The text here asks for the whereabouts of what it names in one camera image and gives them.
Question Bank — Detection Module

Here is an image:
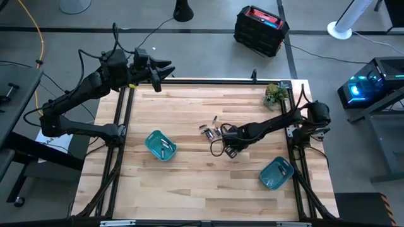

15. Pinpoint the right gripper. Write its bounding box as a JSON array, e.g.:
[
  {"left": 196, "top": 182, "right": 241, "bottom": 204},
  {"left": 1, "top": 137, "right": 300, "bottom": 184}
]
[{"left": 222, "top": 134, "right": 246, "bottom": 160}]

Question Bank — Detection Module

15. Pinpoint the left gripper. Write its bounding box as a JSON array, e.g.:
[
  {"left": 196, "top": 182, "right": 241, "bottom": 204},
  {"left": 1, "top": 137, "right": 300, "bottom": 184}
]
[{"left": 128, "top": 56, "right": 176, "bottom": 93}]

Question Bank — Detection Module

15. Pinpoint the teal plastic basket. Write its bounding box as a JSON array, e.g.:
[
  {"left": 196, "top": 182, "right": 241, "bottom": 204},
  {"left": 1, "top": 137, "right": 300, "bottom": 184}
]
[
  {"left": 259, "top": 156, "right": 295, "bottom": 191},
  {"left": 145, "top": 129, "right": 177, "bottom": 162}
]

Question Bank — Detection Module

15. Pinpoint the black stand base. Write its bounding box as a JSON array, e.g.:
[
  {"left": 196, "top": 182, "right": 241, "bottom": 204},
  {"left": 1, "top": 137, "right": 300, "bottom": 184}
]
[{"left": 173, "top": 0, "right": 194, "bottom": 23}]

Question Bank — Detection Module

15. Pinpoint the small green artificial plant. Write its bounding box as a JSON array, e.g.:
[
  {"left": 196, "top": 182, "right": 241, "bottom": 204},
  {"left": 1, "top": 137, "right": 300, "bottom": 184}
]
[{"left": 261, "top": 82, "right": 290, "bottom": 111}]

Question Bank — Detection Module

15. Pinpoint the red and black toolbox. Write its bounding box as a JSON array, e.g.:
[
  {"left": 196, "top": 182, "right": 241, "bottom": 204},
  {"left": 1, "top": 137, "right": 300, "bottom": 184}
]
[{"left": 233, "top": 4, "right": 290, "bottom": 58}]

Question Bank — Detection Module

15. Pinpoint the white printed paper sheet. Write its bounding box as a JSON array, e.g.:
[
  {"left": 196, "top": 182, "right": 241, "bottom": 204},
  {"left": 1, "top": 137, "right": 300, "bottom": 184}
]
[{"left": 35, "top": 131, "right": 74, "bottom": 163}]

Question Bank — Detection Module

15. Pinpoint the black ramp with hazard stripes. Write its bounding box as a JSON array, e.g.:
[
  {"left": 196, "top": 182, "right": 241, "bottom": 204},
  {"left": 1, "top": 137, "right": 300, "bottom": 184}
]
[{"left": 334, "top": 192, "right": 397, "bottom": 227}]

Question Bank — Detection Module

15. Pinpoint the black desk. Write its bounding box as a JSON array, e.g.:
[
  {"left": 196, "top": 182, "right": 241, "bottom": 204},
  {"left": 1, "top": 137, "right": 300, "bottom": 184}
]
[{"left": 0, "top": 64, "right": 85, "bottom": 202}]

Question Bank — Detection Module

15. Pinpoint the white tower fan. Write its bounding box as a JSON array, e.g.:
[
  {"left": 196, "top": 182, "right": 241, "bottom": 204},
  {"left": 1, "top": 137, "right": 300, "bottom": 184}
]
[{"left": 326, "top": 0, "right": 375, "bottom": 40}]

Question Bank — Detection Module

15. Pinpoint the black computer case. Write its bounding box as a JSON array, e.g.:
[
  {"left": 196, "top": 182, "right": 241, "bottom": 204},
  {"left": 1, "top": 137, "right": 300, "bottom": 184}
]
[{"left": 336, "top": 56, "right": 404, "bottom": 110}]

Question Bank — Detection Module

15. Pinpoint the black cabinet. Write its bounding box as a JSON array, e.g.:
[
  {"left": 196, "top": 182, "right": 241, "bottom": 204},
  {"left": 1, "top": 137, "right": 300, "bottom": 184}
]
[{"left": 374, "top": 0, "right": 404, "bottom": 34}]

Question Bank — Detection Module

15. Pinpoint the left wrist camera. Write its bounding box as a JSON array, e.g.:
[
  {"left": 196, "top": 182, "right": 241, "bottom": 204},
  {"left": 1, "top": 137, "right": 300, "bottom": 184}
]
[{"left": 133, "top": 47, "right": 150, "bottom": 69}]

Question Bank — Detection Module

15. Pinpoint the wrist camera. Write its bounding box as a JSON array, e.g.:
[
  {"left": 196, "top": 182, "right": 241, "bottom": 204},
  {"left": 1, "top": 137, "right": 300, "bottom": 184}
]
[
  {"left": 133, "top": 47, "right": 150, "bottom": 69},
  {"left": 222, "top": 123, "right": 238, "bottom": 137}
]

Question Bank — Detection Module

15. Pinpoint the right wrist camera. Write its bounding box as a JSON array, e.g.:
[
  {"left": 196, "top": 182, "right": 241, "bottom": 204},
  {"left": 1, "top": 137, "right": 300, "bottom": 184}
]
[{"left": 222, "top": 123, "right": 238, "bottom": 137}]

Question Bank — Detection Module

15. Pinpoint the black floor cable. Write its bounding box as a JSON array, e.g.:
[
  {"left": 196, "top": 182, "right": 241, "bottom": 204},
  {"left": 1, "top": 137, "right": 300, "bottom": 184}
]
[
  {"left": 282, "top": 40, "right": 360, "bottom": 65},
  {"left": 126, "top": 17, "right": 175, "bottom": 59}
]

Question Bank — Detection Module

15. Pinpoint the black aluminium table frame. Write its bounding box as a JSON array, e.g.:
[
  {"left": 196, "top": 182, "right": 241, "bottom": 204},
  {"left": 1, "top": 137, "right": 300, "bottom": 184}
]
[{"left": 71, "top": 69, "right": 340, "bottom": 227}]

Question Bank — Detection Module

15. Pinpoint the silver metal bracket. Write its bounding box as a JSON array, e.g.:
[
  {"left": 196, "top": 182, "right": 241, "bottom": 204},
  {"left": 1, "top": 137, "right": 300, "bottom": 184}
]
[
  {"left": 99, "top": 220, "right": 137, "bottom": 227},
  {"left": 276, "top": 221, "right": 312, "bottom": 227}
]

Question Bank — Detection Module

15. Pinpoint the yellow extension cable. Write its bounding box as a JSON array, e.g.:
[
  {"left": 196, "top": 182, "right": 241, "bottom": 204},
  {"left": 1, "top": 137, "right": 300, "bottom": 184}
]
[{"left": 17, "top": 0, "right": 47, "bottom": 116}]

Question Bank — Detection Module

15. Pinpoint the grey desk frame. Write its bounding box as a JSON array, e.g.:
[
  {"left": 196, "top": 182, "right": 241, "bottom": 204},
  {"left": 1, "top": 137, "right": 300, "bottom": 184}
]
[{"left": 347, "top": 88, "right": 404, "bottom": 183}]

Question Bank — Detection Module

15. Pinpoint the white floor cable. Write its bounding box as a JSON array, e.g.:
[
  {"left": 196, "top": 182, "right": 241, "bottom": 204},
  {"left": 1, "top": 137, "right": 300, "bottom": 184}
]
[{"left": 352, "top": 30, "right": 404, "bottom": 55}]

